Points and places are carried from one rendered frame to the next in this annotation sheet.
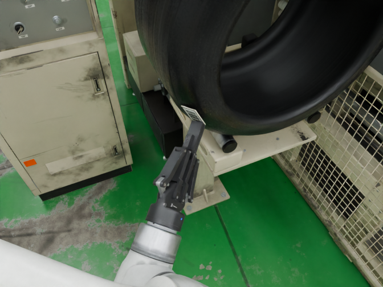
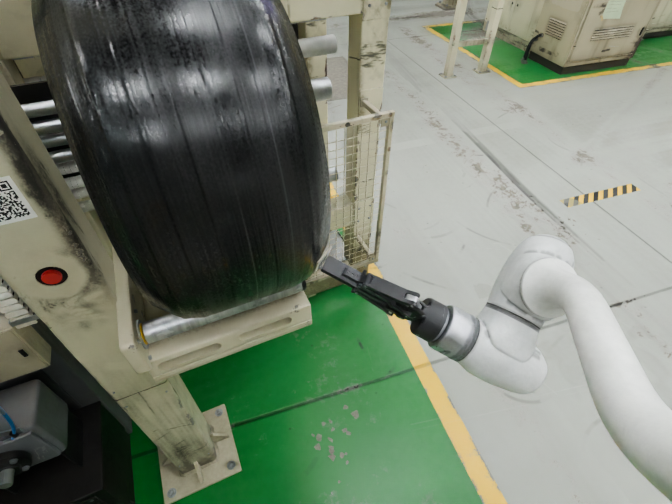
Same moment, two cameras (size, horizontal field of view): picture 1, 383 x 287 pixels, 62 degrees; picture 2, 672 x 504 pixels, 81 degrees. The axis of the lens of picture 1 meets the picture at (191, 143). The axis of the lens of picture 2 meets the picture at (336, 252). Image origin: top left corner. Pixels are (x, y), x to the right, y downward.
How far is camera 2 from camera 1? 67 cm
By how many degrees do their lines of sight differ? 58
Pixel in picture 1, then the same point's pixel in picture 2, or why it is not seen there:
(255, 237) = (283, 378)
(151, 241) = (466, 321)
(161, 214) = (439, 310)
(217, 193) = (214, 421)
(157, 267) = (488, 317)
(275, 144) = not seen: hidden behind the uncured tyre
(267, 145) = not seen: hidden behind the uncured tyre
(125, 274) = (500, 349)
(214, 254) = (302, 430)
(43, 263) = (593, 323)
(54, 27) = not seen: outside the picture
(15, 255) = (605, 342)
